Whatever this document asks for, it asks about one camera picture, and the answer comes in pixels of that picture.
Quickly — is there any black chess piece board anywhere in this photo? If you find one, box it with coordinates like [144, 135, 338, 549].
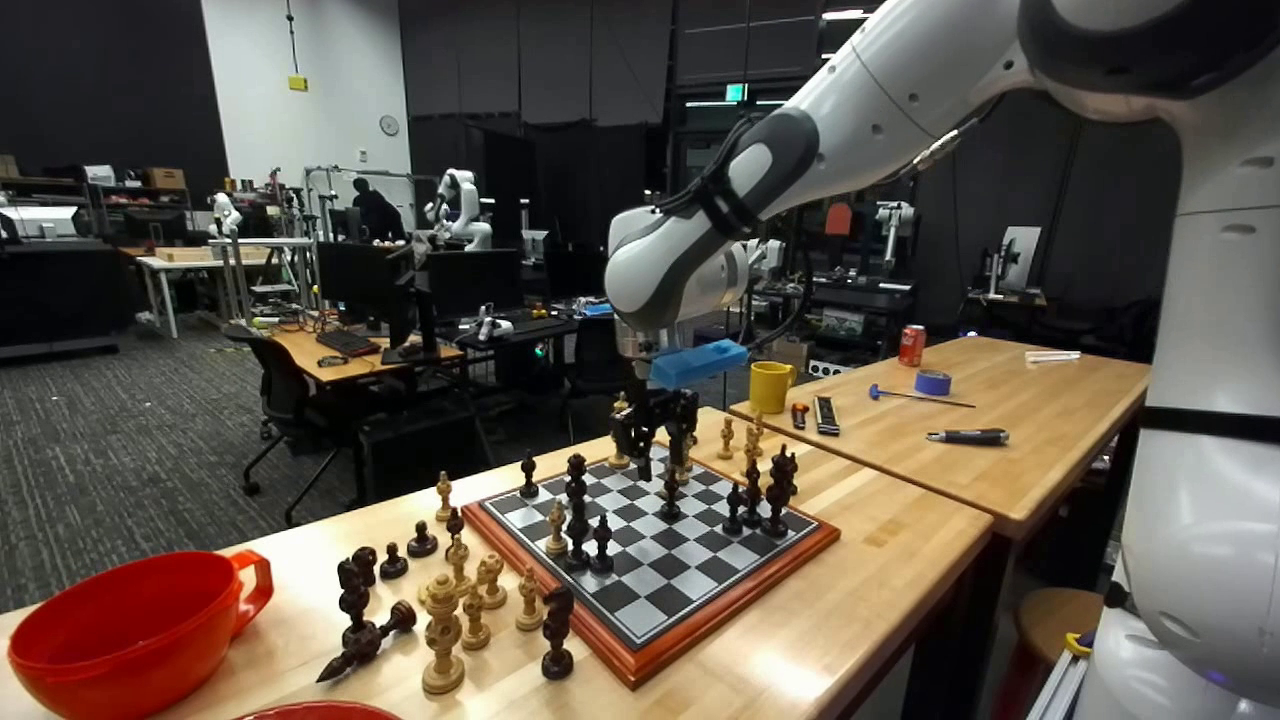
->
[661, 461, 682, 524]

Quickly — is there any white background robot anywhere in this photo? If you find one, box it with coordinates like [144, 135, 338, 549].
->
[425, 169, 493, 250]

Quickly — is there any black marker pen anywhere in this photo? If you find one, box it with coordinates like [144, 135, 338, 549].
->
[927, 427, 1009, 448]

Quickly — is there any black remote on table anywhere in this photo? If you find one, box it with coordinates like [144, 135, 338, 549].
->
[817, 395, 838, 437]

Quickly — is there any wooden stool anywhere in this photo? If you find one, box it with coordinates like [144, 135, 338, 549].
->
[990, 587, 1104, 720]

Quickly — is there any chessboard with red-brown frame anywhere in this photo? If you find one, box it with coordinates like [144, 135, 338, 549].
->
[462, 448, 838, 686]

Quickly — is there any black office chair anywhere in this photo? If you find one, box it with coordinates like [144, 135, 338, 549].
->
[222, 322, 348, 524]

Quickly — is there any yellow cup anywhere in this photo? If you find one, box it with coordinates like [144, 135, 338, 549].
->
[747, 361, 791, 416]

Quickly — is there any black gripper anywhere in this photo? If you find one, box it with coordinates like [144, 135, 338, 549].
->
[610, 389, 698, 461]

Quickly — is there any black piece right cluster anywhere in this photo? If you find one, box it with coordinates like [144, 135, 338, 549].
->
[765, 443, 795, 541]

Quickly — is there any blue wrist camera box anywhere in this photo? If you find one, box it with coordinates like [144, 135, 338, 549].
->
[647, 339, 747, 406]

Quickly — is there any light wooden king off board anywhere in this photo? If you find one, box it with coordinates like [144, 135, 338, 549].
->
[418, 576, 462, 694]

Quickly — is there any large red cup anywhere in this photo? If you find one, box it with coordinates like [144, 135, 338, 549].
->
[9, 549, 274, 720]

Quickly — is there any light pawn on board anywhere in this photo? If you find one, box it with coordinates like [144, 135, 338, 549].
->
[545, 498, 569, 563]

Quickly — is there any tall black chess piece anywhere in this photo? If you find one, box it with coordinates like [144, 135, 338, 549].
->
[562, 451, 587, 573]

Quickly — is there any dark chess piece front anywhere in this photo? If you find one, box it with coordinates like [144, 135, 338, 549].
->
[538, 587, 576, 681]

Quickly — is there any blue handled tool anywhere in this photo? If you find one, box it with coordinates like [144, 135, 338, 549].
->
[866, 370, 974, 406]

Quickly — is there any red can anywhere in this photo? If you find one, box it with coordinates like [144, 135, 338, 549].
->
[894, 322, 927, 366]

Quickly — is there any dark knight off board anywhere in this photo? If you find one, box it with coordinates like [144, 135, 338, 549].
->
[318, 549, 417, 683]

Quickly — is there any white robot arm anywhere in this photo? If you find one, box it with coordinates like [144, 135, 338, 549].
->
[604, 0, 1280, 720]

